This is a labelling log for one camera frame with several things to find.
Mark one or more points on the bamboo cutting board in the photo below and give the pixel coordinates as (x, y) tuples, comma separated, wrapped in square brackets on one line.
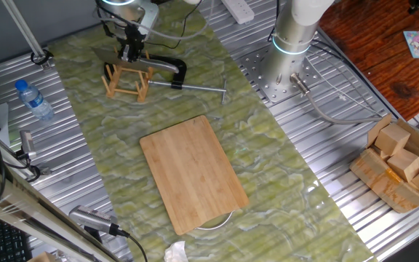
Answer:
[(195, 174)]

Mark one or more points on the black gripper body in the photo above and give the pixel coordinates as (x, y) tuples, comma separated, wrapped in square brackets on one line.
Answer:
[(134, 38)]

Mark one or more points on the clear water bottle blue cap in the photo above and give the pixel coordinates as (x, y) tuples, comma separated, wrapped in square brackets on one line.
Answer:
[(35, 102)]

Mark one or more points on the small grey camera on mount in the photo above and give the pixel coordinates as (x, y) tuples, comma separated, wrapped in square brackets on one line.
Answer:
[(27, 143)]

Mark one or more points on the green marble pattern mat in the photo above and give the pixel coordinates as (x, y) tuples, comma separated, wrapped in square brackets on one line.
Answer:
[(267, 163)]

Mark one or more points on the brown cardboard box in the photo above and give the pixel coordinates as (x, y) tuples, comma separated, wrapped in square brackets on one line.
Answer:
[(384, 185)]

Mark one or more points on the crumpled white tissue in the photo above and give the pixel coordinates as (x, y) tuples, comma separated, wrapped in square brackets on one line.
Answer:
[(176, 253)]

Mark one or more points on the wooden knife rack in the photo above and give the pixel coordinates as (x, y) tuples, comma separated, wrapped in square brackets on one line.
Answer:
[(114, 85)]

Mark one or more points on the aluminium frame beam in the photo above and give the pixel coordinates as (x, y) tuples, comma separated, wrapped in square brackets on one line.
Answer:
[(20, 211)]

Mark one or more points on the white power strip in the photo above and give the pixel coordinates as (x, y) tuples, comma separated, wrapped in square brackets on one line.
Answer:
[(240, 11)]

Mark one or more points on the black C-clamp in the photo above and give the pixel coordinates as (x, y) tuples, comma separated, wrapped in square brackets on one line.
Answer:
[(180, 71)]

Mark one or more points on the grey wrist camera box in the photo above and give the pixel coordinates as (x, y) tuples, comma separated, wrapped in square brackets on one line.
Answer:
[(149, 18)]

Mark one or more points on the steel cleaver knife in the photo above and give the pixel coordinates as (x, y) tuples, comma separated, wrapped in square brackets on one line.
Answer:
[(107, 58)]

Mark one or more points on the aluminium post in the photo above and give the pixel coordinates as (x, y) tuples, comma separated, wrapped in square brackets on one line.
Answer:
[(24, 31)]

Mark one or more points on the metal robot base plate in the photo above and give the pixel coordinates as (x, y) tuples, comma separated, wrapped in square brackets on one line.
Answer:
[(267, 89)]

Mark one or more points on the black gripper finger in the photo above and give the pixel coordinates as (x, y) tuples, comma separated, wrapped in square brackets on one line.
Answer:
[(134, 54), (125, 52)]

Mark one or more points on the grey finned depth camera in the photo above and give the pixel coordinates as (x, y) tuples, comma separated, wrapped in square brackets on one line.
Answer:
[(89, 218)]

